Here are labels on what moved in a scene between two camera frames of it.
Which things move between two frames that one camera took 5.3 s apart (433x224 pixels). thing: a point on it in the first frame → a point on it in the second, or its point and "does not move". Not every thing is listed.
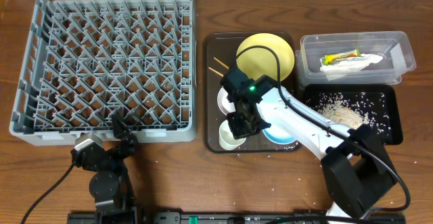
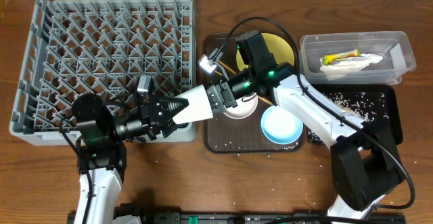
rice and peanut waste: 357,110 does not move
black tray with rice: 351,105 does not move
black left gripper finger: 120,130 → 172,107
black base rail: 234,218 does not move
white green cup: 226,138 → 199,107
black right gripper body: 242,126 → 241,84
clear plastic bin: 352,58 does not move
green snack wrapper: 329,59 does not move
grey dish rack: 87,59 does not move
